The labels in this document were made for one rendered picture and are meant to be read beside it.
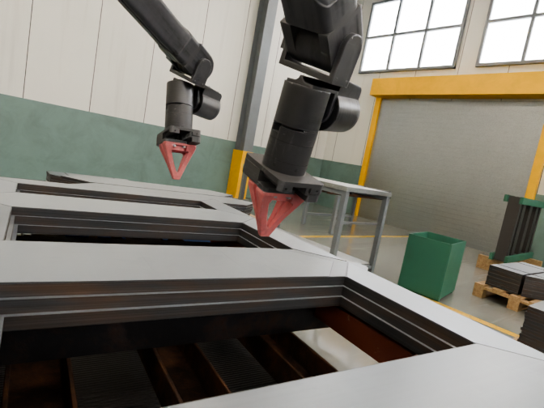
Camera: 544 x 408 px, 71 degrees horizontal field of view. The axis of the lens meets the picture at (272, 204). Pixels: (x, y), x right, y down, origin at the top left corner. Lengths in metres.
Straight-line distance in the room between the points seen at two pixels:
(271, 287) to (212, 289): 0.11
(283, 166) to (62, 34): 7.32
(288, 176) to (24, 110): 7.13
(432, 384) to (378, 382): 0.06
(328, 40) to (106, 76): 7.44
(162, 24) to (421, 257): 3.61
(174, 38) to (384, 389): 0.66
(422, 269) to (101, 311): 3.72
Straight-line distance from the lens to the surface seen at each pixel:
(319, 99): 0.45
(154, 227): 1.02
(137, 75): 7.99
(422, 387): 0.45
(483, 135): 9.00
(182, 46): 0.80
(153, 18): 0.77
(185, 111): 0.83
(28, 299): 0.56
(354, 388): 0.41
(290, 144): 0.45
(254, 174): 0.48
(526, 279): 4.74
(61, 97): 7.59
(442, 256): 4.03
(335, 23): 0.42
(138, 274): 0.59
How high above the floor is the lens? 1.07
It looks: 7 degrees down
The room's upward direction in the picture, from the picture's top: 10 degrees clockwise
